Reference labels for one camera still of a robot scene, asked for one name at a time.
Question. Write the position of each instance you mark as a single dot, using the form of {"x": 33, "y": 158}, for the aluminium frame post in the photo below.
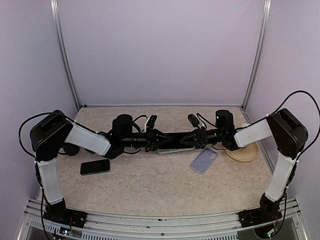
{"x": 267, "y": 4}
{"x": 54, "y": 6}

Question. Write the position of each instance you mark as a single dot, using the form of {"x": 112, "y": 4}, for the right aluminium frame post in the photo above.
{"x": 267, "y": 4}

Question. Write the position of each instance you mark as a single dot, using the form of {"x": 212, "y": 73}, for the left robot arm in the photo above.
{"x": 57, "y": 130}

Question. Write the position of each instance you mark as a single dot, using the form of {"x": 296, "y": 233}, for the beige round plate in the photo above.
{"x": 245, "y": 154}

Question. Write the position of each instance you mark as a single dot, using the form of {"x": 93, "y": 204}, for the lavender phone case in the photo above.
{"x": 203, "y": 160}

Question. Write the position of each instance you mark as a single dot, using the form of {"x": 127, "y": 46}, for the dark green mug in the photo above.
{"x": 69, "y": 150}

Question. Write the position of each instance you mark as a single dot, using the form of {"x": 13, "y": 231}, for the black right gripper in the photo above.
{"x": 200, "y": 138}

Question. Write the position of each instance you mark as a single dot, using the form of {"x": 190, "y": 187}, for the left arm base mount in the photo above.
{"x": 58, "y": 213}

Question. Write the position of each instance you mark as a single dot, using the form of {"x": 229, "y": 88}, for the front aluminium rail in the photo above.
{"x": 107, "y": 226}

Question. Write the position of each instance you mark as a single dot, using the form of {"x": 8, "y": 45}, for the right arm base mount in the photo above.
{"x": 266, "y": 212}

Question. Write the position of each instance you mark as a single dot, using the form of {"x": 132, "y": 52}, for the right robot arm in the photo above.
{"x": 289, "y": 134}

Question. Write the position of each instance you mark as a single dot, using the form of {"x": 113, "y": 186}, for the clear case with ring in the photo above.
{"x": 170, "y": 150}

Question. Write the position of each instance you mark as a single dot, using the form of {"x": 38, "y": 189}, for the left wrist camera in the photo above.
{"x": 150, "y": 123}

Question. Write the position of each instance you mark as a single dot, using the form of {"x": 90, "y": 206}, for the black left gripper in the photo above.
{"x": 152, "y": 141}

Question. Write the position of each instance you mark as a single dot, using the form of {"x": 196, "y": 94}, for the left aluminium frame post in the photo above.
{"x": 54, "y": 6}

